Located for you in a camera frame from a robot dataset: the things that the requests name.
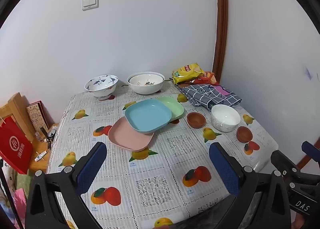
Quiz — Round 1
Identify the white light switch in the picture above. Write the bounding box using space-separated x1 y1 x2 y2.
82 0 99 11

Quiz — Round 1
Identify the blue patterned white bowl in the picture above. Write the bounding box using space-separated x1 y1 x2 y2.
84 74 119 98

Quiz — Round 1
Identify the brown wooden trim rail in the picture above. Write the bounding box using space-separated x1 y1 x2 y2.
297 137 320 170

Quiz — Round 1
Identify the red chip bag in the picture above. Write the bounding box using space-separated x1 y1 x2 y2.
194 71 217 85

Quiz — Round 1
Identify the light wooden frame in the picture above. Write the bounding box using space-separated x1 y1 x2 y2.
0 92 34 142

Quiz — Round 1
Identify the green square plate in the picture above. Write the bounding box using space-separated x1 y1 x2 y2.
156 96 185 123

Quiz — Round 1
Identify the large white swirl bowl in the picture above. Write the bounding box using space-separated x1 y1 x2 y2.
127 72 165 95

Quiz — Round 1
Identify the blue square plate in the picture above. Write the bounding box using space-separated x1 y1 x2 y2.
124 99 172 134

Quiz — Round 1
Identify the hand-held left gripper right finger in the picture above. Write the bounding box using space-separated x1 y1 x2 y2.
209 142 292 229

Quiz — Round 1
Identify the grey checked cloth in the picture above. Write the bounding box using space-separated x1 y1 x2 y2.
180 83 243 110

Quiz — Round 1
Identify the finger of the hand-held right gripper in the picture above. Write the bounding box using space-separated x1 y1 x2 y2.
301 140 320 167
271 150 300 177

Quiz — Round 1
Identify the red paper bag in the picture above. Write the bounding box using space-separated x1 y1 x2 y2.
0 116 33 175

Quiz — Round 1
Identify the small brown bowl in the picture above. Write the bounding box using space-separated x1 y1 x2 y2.
187 112 206 128
236 126 253 143

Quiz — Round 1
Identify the fruit print tablecloth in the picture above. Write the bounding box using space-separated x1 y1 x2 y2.
46 83 279 229

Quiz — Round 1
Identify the patterned gift box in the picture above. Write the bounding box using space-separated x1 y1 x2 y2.
27 101 50 136

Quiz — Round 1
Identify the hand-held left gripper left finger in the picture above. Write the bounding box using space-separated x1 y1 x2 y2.
25 142 108 229

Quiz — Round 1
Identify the pink square plate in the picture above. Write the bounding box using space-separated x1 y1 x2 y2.
108 117 155 152

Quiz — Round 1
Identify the pink floral cloth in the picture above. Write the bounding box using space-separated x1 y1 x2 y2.
0 169 28 229

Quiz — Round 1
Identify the white bowl with printed inside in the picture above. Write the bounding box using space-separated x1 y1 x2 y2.
129 74 164 87

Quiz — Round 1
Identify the yellow chip bag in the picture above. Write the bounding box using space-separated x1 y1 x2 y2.
172 63 205 85

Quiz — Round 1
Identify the wooden side table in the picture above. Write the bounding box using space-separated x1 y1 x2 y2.
25 123 60 172

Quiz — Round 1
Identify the brown wooden door frame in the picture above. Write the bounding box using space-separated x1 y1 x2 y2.
213 0 229 83

